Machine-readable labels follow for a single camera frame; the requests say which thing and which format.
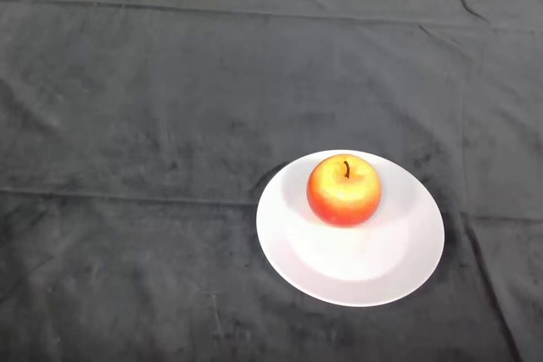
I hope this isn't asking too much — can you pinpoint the red yellow apple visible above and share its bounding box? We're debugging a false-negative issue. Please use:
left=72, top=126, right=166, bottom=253
left=306, top=154, right=383, bottom=228

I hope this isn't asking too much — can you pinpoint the white round plate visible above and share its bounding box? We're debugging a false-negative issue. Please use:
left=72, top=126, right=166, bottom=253
left=255, top=149, right=446, bottom=308

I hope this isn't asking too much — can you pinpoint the black cloth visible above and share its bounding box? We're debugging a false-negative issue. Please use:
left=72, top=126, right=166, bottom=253
left=0, top=0, right=543, bottom=362

